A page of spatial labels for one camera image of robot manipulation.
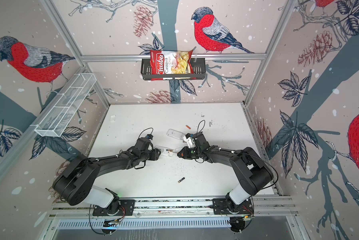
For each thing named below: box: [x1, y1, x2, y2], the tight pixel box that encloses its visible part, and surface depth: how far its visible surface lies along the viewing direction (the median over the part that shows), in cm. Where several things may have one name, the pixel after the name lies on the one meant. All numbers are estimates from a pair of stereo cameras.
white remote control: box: [166, 128, 186, 140], surface depth 103 cm
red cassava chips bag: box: [149, 49, 196, 81], surface depth 89 cm
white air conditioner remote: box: [155, 145, 175, 158], surface depth 94 cm
